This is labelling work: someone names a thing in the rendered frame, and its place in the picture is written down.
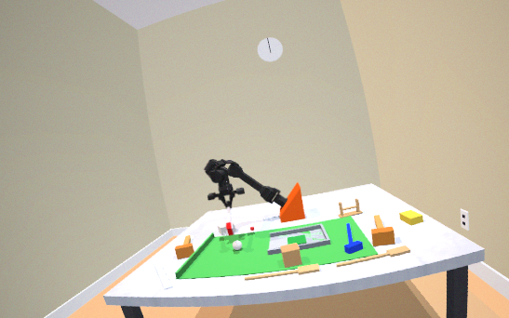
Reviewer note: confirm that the white golf ball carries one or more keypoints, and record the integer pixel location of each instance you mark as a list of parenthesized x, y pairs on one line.
[(237, 245)]

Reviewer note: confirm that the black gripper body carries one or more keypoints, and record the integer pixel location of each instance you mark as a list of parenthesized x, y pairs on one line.
[(238, 191)]

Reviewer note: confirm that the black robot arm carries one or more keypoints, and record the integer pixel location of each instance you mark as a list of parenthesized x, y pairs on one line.
[(217, 171)]

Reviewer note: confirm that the green flat mat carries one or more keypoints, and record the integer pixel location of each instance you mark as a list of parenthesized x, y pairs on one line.
[(220, 259)]

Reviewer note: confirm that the blue putter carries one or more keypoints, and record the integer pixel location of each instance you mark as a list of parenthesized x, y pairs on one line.
[(352, 246)]

